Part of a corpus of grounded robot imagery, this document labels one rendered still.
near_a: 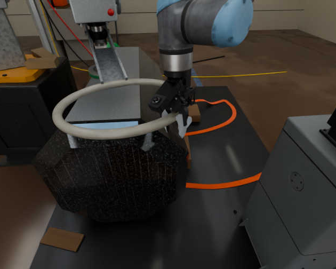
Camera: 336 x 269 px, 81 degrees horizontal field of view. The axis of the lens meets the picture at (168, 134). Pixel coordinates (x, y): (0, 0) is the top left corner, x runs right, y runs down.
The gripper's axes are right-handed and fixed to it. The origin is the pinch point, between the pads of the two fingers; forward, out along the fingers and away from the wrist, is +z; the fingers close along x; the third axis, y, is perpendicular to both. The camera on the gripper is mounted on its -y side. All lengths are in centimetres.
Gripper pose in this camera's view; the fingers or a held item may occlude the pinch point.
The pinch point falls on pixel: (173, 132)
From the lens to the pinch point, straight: 64.7
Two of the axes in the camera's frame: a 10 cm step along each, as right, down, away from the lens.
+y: 6.2, -4.5, 6.5
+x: -7.9, -3.1, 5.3
